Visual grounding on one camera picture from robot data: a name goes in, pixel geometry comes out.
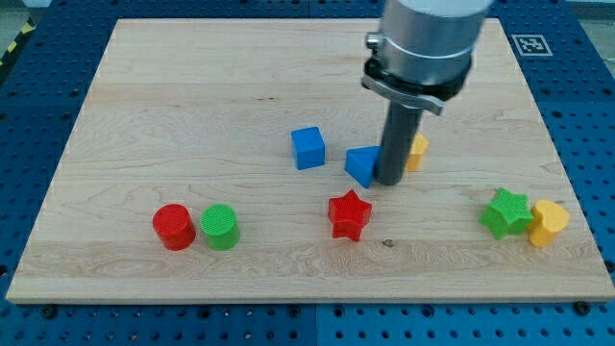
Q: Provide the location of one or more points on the light wooden board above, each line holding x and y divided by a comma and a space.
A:
199, 112

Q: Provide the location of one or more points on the red cylinder block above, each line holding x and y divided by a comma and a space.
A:
173, 225

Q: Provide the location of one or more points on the white fiducial marker tag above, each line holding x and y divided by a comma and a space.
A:
531, 45

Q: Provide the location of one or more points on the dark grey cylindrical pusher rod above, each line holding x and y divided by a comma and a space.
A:
400, 128

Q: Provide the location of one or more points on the red star block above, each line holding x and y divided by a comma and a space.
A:
349, 215

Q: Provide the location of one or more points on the yellow hexagon block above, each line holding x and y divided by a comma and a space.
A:
417, 152

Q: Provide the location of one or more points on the blue triangle block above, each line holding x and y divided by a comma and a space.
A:
360, 164

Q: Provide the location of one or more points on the yellow heart block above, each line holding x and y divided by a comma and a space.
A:
549, 220

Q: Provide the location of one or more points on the yellow black hazard tape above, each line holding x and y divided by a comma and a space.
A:
18, 44

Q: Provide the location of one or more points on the green cylinder block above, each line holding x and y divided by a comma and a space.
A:
220, 227

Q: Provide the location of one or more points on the green star block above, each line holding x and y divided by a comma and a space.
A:
506, 214

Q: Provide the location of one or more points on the blue cube block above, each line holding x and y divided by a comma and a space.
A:
308, 148

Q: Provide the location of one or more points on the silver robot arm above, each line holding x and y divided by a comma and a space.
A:
421, 55

